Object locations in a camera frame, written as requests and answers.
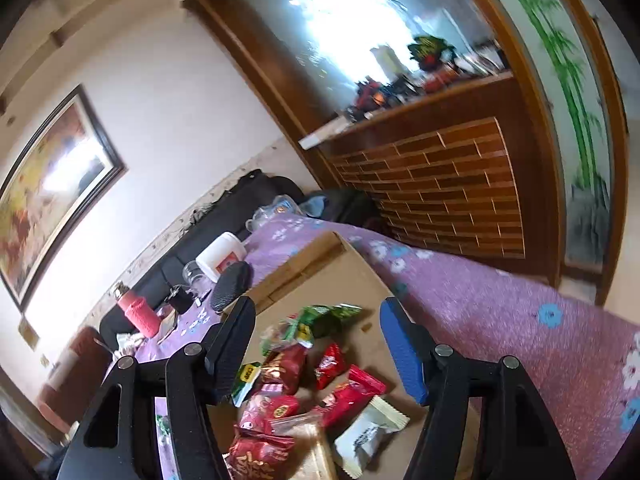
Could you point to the white cloth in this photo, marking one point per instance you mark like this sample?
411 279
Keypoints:
127 345

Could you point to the dark red foil packet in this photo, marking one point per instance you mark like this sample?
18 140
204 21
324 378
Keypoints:
330 365

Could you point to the pink bottle with knit sleeve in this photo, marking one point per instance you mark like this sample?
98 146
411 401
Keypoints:
140 315

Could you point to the black glasses case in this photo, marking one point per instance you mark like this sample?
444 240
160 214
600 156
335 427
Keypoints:
230 285

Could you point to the framed wall picture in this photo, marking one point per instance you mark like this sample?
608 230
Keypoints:
45 200

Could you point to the grey-green cloth pouch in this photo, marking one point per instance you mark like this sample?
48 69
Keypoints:
167 327

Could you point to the wooden brick-pattern cabinet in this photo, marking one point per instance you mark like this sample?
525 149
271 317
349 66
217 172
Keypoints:
425 185

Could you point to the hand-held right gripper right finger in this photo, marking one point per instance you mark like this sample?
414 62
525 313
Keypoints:
402 355

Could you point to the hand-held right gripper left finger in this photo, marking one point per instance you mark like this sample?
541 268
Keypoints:
237 345

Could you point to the white flat box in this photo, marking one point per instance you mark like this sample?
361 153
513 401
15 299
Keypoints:
322 134

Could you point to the white packet with black print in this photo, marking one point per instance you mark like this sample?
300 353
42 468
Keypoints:
370 432

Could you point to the beige wall plate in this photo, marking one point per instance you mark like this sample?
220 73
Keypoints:
28 332

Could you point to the cardboard box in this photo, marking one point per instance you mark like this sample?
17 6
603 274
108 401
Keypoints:
350 280

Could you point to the purple floral tablecloth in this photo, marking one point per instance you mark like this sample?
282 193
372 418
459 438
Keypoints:
500 320

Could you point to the white plastic jar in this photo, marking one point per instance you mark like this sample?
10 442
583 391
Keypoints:
220 255

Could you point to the frosted glass panel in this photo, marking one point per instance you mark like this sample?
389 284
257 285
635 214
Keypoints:
325 25

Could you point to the red packet with girl print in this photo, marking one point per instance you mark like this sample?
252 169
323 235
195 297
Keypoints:
350 395

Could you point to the black backpack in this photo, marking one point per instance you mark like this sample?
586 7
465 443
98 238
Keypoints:
350 210

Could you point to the pile of clutter on cabinet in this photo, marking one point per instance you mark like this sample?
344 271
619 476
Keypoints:
400 90

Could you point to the clear plastic bag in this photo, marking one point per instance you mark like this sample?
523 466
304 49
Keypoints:
272 210

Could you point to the black mug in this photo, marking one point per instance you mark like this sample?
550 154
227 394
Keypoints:
180 300

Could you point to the bamboo painted glass panel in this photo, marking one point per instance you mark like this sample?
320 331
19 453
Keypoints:
565 110

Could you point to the clear biscuit packet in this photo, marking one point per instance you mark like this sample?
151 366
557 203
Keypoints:
305 452

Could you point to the brown chair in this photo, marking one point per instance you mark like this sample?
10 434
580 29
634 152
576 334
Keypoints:
75 370

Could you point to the black sofa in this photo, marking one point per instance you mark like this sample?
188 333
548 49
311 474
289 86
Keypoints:
210 225

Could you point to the pink white packet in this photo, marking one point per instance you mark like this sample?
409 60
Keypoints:
267 410

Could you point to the red packet with gold label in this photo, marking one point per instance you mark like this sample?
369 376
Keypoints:
287 367
257 455

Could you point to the green white candy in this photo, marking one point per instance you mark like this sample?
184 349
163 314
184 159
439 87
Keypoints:
282 335

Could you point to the green packet with yellow label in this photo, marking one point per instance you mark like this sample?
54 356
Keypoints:
247 380

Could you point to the clear glass cup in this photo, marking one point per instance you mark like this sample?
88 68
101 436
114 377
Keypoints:
195 275

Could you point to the blue cloth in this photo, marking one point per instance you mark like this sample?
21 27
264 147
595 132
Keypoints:
312 206

